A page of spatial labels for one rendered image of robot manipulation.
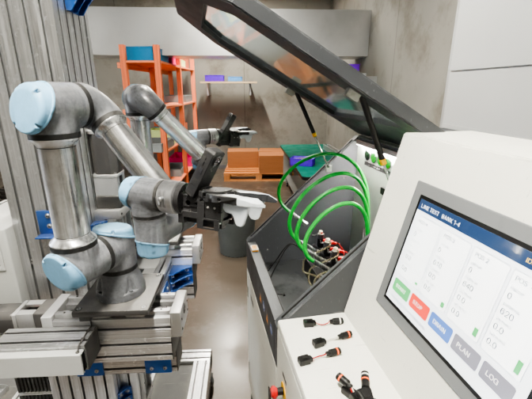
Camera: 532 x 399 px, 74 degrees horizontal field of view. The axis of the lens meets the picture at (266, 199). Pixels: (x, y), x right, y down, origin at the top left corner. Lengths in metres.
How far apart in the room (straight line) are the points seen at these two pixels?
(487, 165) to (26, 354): 1.27
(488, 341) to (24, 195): 1.34
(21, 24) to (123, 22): 4.24
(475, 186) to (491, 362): 0.33
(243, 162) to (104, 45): 3.12
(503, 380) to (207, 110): 7.19
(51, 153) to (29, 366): 0.62
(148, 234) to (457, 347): 0.69
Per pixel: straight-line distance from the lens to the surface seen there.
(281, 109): 7.60
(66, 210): 1.03
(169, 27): 5.39
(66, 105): 0.98
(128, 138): 1.02
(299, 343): 1.09
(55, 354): 1.25
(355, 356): 1.07
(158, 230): 0.86
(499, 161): 0.82
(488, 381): 0.80
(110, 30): 5.58
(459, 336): 0.84
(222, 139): 1.83
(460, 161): 0.89
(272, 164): 6.56
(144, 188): 0.83
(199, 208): 0.74
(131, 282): 1.21
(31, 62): 1.32
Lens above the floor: 1.67
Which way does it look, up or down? 18 degrees down
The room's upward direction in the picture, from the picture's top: straight up
